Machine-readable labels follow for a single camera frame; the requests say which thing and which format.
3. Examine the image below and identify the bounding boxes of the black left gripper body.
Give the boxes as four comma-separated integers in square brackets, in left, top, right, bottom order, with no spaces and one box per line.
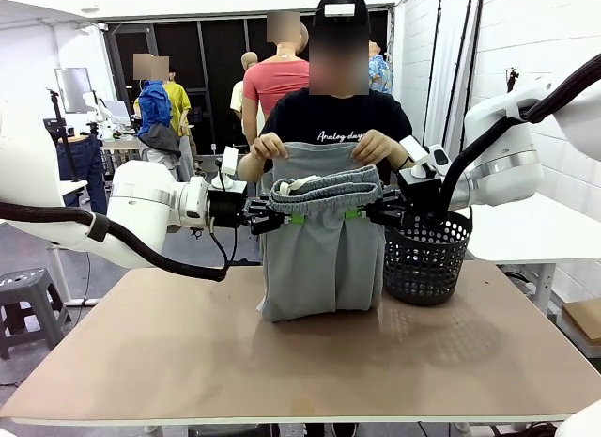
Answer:
[208,190,249,229]

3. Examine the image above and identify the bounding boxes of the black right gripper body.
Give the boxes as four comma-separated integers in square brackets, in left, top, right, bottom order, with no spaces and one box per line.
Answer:
[398,175,447,214]

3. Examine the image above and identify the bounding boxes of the grey training pants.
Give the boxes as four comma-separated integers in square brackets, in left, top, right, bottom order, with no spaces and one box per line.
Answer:
[256,141,388,323]

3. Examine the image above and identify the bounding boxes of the person's right forearm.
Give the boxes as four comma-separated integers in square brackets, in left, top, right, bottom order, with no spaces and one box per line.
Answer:
[236,150,267,184]

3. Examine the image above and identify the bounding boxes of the person's left forearm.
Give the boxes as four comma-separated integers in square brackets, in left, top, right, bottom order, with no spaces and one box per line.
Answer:
[388,143,418,171]

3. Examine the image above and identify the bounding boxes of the person's left hand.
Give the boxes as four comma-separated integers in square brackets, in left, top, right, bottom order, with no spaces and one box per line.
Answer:
[351,128,401,166]

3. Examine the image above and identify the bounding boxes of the person's right hand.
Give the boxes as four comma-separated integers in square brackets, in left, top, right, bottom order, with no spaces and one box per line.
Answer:
[250,132,291,162]

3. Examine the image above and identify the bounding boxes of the black perforated plastic basket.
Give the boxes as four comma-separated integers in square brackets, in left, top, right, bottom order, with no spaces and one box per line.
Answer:
[382,206,473,306]

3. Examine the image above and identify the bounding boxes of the person in black T-shirt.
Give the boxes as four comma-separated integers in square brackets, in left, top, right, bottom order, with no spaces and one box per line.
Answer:
[260,23,414,187]

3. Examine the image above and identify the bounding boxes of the white side table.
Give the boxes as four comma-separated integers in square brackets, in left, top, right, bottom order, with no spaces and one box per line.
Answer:
[462,204,601,316]

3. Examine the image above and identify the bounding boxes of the mannequin in yellow shirt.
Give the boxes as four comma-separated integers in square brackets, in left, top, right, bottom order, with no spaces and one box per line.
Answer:
[162,55,206,179]

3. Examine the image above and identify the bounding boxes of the mannequin in floral blue shirt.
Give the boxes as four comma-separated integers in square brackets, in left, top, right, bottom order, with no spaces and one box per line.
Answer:
[368,40,394,96]

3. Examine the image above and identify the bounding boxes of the mannequin in red top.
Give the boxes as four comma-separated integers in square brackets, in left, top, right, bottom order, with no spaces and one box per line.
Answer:
[241,11,312,149]

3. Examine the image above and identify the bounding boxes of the mannequin in blue jacket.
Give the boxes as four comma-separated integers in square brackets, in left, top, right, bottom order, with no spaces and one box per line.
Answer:
[133,54,183,175]

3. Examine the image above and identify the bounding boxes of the bald mannequin in white shirt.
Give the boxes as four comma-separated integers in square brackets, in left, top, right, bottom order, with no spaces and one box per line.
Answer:
[229,51,267,151]

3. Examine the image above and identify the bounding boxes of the blue jeans on stand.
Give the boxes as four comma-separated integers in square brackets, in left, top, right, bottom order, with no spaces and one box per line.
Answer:
[55,133,110,216]

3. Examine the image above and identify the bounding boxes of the black backdrop pole stand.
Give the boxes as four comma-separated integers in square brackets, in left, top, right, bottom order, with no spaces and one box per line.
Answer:
[423,0,485,147]

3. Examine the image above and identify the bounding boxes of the black tripod with tablet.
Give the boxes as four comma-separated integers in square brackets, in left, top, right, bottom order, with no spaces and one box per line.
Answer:
[42,86,80,183]

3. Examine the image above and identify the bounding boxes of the black cap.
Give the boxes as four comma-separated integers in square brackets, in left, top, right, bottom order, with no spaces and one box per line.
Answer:
[312,0,372,27]

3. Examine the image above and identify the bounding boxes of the brown cardboard box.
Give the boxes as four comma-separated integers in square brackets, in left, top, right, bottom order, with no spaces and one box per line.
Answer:
[561,298,601,348]

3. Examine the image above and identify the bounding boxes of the grey plastic stool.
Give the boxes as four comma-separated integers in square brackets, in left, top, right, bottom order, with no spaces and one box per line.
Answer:
[0,267,73,361]

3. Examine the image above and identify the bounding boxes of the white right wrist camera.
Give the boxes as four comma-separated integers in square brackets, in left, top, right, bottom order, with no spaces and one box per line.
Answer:
[398,135,446,180]

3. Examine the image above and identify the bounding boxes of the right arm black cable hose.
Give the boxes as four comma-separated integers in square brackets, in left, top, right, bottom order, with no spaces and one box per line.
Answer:
[439,53,601,222]

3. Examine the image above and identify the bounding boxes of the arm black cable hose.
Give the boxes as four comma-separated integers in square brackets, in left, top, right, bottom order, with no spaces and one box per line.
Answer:
[0,200,239,284]
[439,53,601,222]

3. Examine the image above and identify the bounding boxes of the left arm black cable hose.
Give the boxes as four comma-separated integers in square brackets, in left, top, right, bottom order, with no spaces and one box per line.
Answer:
[0,200,239,284]

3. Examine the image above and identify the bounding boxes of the grey framed wall board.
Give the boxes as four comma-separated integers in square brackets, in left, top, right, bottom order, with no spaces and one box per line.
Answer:
[54,67,94,115]

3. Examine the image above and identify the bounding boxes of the black floor cables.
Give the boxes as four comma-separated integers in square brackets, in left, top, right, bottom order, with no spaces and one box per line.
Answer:
[487,420,567,437]

